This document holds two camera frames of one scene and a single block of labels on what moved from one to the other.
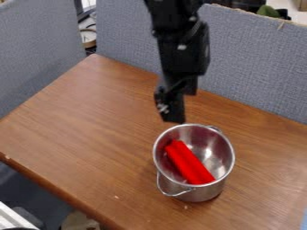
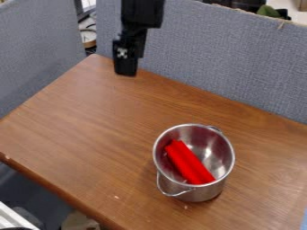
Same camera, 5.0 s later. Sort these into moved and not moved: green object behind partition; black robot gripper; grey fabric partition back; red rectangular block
Moved: black robot gripper
Not moved: red rectangular block; grey fabric partition back; green object behind partition
